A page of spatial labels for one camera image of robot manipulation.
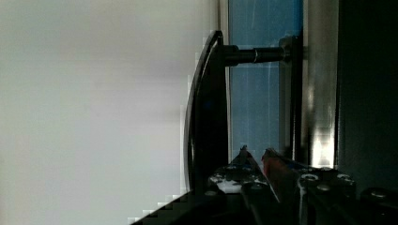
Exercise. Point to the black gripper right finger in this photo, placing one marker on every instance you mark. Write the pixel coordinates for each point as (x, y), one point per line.
(282, 173)

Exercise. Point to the black silver toaster oven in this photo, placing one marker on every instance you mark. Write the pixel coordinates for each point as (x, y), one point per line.
(316, 80)

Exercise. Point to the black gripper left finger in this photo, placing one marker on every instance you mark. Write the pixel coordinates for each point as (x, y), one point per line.
(230, 179)

